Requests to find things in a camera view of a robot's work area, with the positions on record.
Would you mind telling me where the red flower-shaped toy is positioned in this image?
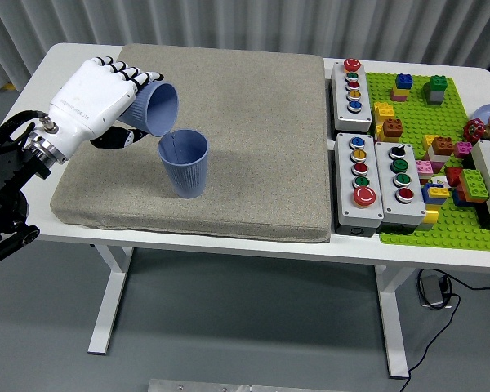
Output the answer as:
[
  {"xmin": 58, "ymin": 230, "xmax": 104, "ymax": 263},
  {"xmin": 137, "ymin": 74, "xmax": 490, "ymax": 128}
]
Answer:
[{"xmin": 462, "ymin": 118, "xmax": 485, "ymax": 143}]

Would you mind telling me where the grey power adapter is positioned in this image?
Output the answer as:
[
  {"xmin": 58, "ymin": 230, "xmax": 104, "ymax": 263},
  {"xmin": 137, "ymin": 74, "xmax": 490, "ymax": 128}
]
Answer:
[{"xmin": 417, "ymin": 274, "xmax": 451, "ymax": 310}]

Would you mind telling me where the brown toy brick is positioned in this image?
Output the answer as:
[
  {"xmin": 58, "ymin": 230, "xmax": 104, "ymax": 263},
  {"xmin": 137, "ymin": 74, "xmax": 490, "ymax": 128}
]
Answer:
[{"xmin": 381, "ymin": 118, "xmax": 404, "ymax": 139}]

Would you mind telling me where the white table leg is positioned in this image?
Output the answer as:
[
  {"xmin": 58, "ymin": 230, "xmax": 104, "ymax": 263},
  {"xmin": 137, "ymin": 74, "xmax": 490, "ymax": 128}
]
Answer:
[
  {"xmin": 373, "ymin": 264, "xmax": 412, "ymax": 379},
  {"xmin": 87, "ymin": 243, "xmax": 134, "ymax": 355}
]

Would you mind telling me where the light green toy brick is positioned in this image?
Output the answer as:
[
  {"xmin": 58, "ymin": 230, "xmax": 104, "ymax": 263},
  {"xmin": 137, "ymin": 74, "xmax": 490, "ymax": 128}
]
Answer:
[{"xmin": 459, "ymin": 167, "xmax": 490, "ymax": 201}]

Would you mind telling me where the yellow round toy brick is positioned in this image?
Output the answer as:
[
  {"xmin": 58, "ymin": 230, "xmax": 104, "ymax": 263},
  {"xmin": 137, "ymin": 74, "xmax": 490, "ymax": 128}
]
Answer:
[{"xmin": 421, "ymin": 203, "xmax": 441, "ymax": 225}]

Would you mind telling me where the magenta toy brick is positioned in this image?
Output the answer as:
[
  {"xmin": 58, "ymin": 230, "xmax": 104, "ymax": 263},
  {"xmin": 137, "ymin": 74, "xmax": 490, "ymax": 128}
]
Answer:
[{"xmin": 453, "ymin": 140, "xmax": 474, "ymax": 159}]

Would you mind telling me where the black power cable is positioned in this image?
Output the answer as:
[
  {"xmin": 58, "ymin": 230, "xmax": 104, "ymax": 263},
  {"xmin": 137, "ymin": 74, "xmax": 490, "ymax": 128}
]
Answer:
[{"xmin": 403, "ymin": 272, "xmax": 490, "ymax": 392}]

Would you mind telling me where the grey pleated curtain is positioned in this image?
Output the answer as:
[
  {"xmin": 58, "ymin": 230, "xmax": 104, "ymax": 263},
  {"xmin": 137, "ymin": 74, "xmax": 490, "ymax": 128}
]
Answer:
[{"xmin": 0, "ymin": 0, "xmax": 490, "ymax": 94}]

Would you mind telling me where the orange toy brick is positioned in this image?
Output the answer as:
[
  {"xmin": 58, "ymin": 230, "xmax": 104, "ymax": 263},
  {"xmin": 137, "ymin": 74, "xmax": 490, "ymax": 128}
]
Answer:
[
  {"xmin": 456, "ymin": 188, "xmax": 490, "ymax": 204},
  {"xmin": 430, "ymin": 136, "xmax": 455, "ymax": 157}
]

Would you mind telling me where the light blue plate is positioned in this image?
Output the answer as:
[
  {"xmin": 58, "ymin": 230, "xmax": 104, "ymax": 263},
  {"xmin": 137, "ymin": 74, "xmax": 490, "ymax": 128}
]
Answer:
[{"xmin": 471, "ymin": 103, "xmax": 490, "ymax": 128}]

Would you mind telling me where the grey four-button control box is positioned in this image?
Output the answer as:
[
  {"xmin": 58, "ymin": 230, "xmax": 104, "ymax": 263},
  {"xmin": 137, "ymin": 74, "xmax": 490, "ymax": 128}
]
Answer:
[{"xmin": 374, "ymin": 140, "xmax": 428, "ymax": 234}]

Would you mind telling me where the grey five-button control box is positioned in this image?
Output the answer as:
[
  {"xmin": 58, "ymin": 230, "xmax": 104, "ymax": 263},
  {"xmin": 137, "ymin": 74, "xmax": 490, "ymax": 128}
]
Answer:
[
  {"xmin": 329, "ymin": 58, "xmax": 373, "ymax": 134},
  {"xmin": 333, "ymin": 132, "xmax": 385, "ymax": 237}
]

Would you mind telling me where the blue ribbed plastic cup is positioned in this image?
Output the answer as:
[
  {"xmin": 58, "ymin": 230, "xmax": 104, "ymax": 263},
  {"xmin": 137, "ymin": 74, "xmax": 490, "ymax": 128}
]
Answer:
[
  {"xmin": 157, "ymin": 129, "xmax": 211, "ymax": 199},
  {"xmin": 118, "ymin": 80, "xmax": 180, "ymax": 138}
]

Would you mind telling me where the green studded baseplate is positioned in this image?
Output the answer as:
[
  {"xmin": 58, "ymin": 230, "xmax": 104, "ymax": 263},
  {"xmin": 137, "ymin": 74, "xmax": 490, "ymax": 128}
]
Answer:
[{"xmin": 365, "ymin": 71, "xmax": 490, "ymax": 250}]

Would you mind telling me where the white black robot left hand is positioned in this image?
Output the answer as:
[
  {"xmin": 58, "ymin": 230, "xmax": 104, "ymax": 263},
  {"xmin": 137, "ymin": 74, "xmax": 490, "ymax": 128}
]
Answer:
[{"xmin": 47, "ymin": 56, "xmax": 165, "ymax": 158}]

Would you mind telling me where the red toy brick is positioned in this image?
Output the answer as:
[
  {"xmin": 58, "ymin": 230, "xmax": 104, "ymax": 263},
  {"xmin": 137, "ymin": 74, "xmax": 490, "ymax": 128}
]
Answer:
[{"xmin": 444, "ymin": 166, "xmax": 466, "ymax": 189}]

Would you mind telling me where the grey-brown fabric mat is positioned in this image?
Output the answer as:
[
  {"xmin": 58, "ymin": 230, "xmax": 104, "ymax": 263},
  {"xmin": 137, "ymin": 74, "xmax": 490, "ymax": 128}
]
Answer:
[{"xmin": 50, "ymin": 43, "xmax": 331, "ymax": 244}]

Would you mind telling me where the grey toy brick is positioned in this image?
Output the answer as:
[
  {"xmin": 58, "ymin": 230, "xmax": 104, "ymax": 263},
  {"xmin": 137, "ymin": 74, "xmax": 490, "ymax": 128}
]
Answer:
[{"xmin": 422, "ymin": 83, "xmax": 446, "ymax": 107}]

